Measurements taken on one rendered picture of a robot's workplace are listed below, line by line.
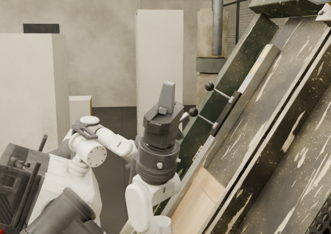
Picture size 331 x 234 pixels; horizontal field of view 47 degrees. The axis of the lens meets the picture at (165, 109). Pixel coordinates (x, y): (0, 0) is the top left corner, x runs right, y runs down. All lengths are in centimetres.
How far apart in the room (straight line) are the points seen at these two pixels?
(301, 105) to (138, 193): 58
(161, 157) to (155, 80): 418
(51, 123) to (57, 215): 264
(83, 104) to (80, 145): 508
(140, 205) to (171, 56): 418
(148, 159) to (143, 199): 9
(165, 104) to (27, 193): 45
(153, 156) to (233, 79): 101
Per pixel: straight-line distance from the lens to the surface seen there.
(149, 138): 75
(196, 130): 170
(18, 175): 105
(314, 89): 118
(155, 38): 490
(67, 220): 91
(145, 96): 495
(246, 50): 174
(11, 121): 358
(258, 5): 171
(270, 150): 115
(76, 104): 618
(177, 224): 148
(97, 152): 107
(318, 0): 116
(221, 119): 148
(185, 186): 150
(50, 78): 345
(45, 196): 103
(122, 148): 138
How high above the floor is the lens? 174
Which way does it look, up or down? 11 degrees down
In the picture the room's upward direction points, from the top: straight up
